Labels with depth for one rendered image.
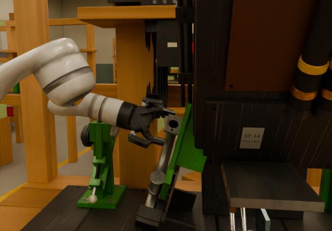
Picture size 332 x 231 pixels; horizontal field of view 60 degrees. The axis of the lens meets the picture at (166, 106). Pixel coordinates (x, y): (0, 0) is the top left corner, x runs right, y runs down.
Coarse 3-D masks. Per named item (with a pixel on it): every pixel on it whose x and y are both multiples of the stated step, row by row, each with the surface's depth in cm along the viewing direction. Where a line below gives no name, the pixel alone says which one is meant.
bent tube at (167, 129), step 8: (168, 120) 78; (176, 120) 78; (168, 128) 76; (176, 128) 77; (168, 136) 80; (168, 144) 84; (168, 152) 85; (160, 160) 85; (168, 160) 86; (160, 168) 84; (152, 200) 77
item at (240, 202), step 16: (224, 160) 70; (224, 176) 62; (240, 176) 60; (256, 176) 60; (272, 176) 60; (288, 176) 60; (240, 192) 53; (256, 192) 53; (272, 192) 53; (288, 192) 53; (304, 192) 53; (272, 208) 50; (288, 208) 50; (304, 208) 50; (320, 208) 50
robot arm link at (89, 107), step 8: (88, 96) 79; (96, 96) 79; (104, 96) 80; (48, 104) 79; (80, 104) 78; (88, 104) 78; (96, 104) 78; (56, 112) 78; (64, 112) 78; (72, 112) 78; (80, 112) 78; (88, 112) 78; (96, 112) 78
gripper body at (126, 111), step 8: (128, 104) 79; (120, 112) 77; (128, 112) 77; (136, 112) 80; (120, 120) 77; (128, 120) 77; (136, 120) 79; (144, 120) 79; (128, 128) 78; (136, 128) 77
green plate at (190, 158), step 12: (192, 108) 73; (192, 120) 69; (180, 132) 68; (192, 132) 69; (180, 144) 69; (192, 144) 70; (180, 156) 70; (192, 156) 70; (204, 156) 70; (192, 168) 71
